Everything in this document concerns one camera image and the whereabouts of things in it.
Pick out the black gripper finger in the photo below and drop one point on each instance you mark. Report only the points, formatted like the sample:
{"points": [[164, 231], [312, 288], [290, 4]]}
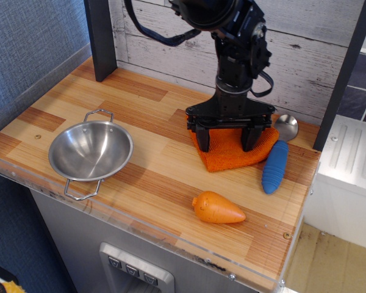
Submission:
{"points": [[203, 139], [249, 138]]}

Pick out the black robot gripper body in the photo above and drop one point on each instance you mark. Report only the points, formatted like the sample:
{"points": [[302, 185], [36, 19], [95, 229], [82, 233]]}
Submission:
{"points": [[229, 111]]}

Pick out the orange knitted towel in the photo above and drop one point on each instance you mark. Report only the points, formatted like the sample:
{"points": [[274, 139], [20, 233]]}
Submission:
{"points": [[225, 151]]}

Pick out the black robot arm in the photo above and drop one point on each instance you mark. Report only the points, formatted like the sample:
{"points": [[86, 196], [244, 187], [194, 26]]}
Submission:
{"points": [[238, 29]]}

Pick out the orange plastic carrot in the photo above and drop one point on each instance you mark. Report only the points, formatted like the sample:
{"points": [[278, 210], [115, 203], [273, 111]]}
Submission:
{"points": [[211, 207]]}

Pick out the white toy sink unit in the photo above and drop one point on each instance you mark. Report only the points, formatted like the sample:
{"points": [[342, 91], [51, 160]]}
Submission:
{"points": [[337, 201]]}

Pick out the grey toy fridge cabinet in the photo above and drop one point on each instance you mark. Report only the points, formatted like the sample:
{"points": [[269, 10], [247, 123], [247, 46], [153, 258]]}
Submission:
{"points": [[78, 233]]}

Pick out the silver dispenser button panel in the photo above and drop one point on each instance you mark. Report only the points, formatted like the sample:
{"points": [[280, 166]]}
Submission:
{"points": [[128, 273]]}

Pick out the yellow black object corner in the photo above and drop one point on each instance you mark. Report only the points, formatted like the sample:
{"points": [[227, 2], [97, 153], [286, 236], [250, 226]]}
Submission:
{"points": [[9, 283]]}

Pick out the blue handled metal spoon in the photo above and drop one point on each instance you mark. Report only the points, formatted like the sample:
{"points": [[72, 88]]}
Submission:
{"points": [[274, 169]]}

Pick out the steel bowl with handles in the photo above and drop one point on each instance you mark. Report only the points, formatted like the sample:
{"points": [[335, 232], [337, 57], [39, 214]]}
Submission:
{"points": [[92, 150]]}

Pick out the dark right vertical post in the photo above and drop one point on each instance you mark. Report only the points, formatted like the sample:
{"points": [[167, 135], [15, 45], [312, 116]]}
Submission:
{"points": [[346, 70]]}

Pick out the dark vertical post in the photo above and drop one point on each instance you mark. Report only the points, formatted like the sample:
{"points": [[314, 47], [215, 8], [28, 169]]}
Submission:
{"points": [[346, 70], [101, 37]]}

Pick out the dark left vertical post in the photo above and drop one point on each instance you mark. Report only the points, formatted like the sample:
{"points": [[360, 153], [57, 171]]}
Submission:
{"points": [[101, 37]]}

